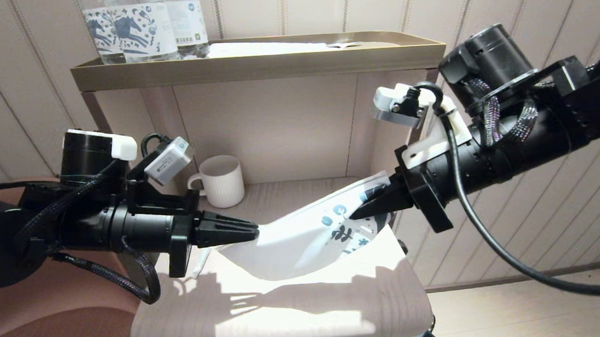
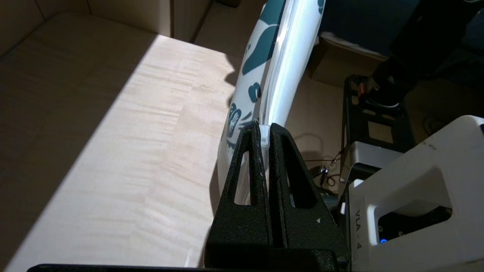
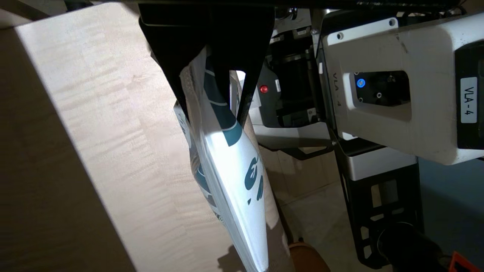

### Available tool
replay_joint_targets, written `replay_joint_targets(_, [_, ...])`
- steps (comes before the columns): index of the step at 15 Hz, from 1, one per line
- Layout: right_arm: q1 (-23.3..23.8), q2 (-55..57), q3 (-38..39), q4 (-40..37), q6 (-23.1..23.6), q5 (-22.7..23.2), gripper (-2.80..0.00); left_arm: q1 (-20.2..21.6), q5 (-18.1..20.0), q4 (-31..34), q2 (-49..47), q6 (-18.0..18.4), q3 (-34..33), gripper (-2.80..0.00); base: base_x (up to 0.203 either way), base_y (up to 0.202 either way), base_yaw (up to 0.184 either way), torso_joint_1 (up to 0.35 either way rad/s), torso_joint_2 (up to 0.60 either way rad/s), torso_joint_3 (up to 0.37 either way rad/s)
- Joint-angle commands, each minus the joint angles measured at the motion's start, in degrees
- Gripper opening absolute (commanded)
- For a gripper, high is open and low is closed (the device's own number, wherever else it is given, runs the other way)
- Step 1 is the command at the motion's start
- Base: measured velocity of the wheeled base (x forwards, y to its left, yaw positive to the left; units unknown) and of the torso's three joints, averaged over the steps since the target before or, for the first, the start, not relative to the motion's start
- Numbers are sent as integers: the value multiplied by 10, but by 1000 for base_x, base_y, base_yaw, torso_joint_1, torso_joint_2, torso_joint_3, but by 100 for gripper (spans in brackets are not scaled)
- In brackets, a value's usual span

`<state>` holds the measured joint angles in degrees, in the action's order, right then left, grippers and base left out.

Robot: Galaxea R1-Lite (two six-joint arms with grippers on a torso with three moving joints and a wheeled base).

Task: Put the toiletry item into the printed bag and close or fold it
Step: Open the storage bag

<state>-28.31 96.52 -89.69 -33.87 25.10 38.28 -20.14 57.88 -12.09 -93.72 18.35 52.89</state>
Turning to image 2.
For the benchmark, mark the light wood shelf table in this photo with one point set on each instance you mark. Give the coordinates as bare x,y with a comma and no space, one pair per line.
113,132

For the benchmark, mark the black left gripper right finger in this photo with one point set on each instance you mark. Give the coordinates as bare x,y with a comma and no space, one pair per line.
302,226

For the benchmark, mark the person in dark clothes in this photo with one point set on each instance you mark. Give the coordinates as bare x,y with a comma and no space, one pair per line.
423,45

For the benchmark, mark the white floral zip pouch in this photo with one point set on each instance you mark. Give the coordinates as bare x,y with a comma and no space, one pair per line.
291,49

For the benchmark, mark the black silver robot base frame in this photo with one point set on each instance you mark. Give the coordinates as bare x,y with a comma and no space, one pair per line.
374,155

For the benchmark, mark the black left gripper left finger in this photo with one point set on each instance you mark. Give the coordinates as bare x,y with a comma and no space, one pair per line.
242,226

